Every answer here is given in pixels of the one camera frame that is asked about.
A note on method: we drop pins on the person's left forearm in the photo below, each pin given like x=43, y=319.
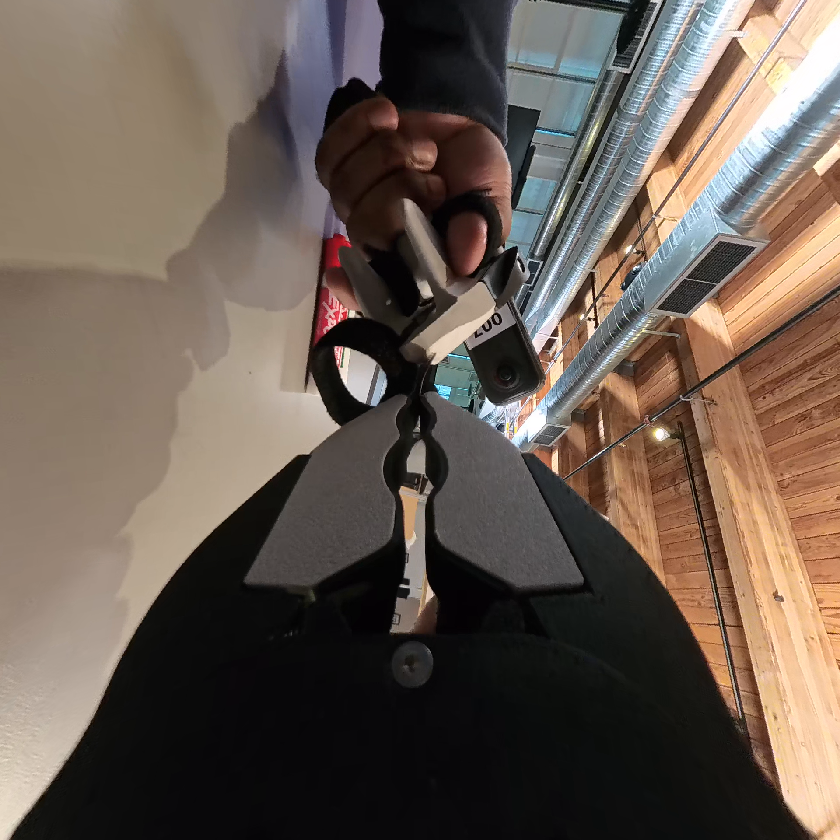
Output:
x=446, y=53

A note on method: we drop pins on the silver air duct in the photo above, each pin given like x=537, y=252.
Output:
x=735, y=171

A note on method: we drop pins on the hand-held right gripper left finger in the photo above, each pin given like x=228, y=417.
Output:
x=328, y=519

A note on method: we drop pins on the person's left hand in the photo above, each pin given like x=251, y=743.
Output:
x=420, y=151

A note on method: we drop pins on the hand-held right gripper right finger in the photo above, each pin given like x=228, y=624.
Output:
x=505, y=519

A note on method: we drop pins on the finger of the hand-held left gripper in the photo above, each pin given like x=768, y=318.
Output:
x=381, y=295
x=466, y=309

